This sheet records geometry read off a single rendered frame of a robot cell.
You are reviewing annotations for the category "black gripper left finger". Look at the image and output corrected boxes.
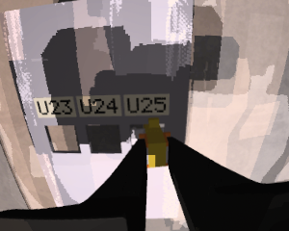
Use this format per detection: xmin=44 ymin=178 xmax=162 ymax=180
xmin=0 ymin=139 xmax=147 ymax=231

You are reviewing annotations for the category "pale grey rail plate with square holes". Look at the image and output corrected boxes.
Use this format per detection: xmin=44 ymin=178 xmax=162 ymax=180
xmin=0 ymin=0 xmax=194 ymax=218

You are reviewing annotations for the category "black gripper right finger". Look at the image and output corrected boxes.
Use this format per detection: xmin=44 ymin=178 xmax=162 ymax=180
xmin=168 ymin=138 xmax=289 ymax=231

